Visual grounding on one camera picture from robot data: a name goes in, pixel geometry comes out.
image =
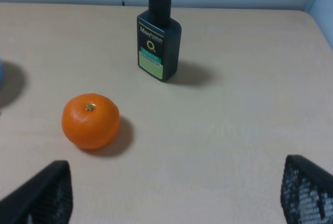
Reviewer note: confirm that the black lotion pump bottle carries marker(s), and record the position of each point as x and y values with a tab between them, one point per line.
158	40

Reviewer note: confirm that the blue plastic bowl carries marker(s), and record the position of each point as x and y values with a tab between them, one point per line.
1	72

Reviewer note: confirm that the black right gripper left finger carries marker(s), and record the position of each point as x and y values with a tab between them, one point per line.
46	198

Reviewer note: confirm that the orange mandarin fruit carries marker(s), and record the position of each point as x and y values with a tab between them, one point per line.
90	121

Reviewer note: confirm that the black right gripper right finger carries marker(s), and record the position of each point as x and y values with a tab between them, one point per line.
306	191

